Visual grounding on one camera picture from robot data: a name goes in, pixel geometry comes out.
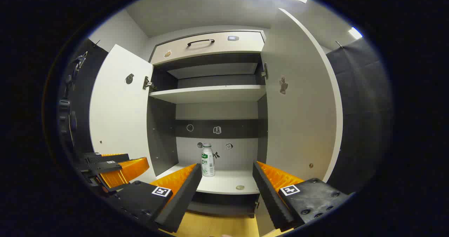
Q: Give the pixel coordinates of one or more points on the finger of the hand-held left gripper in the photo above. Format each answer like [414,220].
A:
[112,158]
[129,170]

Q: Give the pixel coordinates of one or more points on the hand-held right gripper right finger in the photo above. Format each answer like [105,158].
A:
[272,198]

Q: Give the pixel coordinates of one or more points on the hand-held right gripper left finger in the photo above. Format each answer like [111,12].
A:
[182,198]

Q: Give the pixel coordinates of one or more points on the white cabinet door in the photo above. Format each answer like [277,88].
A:
[119,121]
[301,117]

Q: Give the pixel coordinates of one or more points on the white bottle with green label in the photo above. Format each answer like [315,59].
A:
[208,163]

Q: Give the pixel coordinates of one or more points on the white and grey cabinet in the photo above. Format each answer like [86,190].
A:
[161,131]

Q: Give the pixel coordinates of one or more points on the metal door hinge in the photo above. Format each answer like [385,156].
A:
[148,84]
[265,70]

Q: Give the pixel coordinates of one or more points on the white cabinet shelf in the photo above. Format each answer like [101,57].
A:
[210,94]

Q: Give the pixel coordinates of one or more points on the beige cabinet drawer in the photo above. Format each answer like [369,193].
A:
[217,47]

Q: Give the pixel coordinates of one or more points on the black backdrop cloth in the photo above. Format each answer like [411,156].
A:
[87,89]
[361,117]

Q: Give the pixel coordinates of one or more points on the small ceiling light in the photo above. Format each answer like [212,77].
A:
[355,33]

